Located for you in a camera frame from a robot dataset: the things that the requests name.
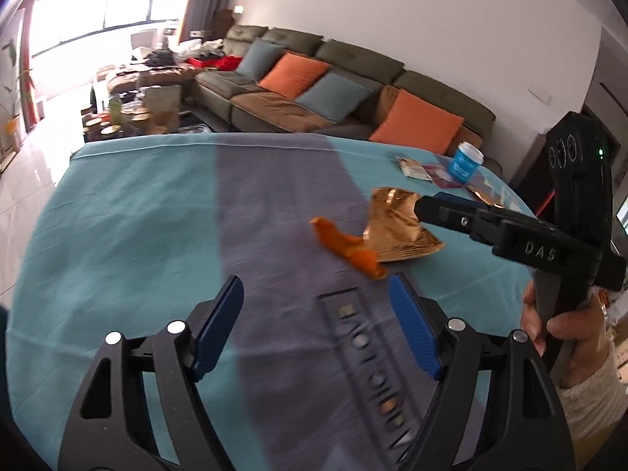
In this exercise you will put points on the person's right forearm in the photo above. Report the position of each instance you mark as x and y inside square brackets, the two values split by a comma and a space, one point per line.
[588, 412]

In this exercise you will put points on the person's right hand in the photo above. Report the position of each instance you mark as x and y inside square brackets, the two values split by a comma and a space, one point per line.
[574, 328]

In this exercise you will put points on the dark coffee table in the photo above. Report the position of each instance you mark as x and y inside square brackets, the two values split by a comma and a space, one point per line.
[191, 122]

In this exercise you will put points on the green brown sofa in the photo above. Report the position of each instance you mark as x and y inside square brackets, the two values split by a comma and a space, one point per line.
[353, 64]

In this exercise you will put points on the black clothes pile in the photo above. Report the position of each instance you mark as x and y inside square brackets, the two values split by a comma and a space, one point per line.
[159, 56]

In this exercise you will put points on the brown cabinet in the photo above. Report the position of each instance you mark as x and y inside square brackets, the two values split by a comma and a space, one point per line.
[223, 19]

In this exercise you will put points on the beige small packet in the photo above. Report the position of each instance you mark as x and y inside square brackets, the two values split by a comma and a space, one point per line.
[412, 167]

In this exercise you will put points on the red small packet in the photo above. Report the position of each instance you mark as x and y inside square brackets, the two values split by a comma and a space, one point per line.
[444, 177]

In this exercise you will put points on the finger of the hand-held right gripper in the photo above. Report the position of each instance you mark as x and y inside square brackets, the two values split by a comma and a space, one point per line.
[454, 197]
[451, 218]

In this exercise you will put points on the brown ottoman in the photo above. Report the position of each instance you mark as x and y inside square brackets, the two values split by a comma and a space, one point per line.
[147, 78]

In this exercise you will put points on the group of jars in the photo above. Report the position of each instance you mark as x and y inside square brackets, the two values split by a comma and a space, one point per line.
[115, 120]

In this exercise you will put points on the orange wrapper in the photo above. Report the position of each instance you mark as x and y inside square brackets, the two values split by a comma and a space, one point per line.
[348, 248]

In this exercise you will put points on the blue-grey cushion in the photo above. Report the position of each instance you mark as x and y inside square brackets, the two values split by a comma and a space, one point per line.
[333, 95]
[260, 59]

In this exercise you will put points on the red cloth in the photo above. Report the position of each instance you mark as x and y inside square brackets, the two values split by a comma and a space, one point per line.
[228, 63]

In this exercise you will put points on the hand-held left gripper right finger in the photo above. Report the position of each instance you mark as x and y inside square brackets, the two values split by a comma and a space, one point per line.
[412, 324]

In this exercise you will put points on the gold foil wrapper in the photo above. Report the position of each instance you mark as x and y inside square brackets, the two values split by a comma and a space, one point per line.
[397, 228]

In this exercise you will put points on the foil tray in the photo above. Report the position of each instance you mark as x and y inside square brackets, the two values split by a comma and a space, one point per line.
[194, 130]

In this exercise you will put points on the orange cushion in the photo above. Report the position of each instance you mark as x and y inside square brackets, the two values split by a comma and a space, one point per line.
[417, 127]
[293, 74]

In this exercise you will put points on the gold snack packet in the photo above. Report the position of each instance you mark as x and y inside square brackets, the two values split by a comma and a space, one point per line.
[488, 195]

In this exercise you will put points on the blue cup white lid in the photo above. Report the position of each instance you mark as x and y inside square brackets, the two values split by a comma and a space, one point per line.
[466, 161]

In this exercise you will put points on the beige paper bag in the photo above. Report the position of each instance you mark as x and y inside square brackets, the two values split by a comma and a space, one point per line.
[162, 105]

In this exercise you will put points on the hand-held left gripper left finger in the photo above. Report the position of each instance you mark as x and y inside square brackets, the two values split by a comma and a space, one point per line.
[218, 324]

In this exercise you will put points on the large window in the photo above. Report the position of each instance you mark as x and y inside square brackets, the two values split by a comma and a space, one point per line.
[98, 5]

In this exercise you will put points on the white chair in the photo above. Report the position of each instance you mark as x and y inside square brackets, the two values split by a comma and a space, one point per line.
[142, 39]

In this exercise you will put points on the white wall socket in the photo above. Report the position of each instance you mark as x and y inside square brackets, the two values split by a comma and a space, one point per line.
[539, 95]

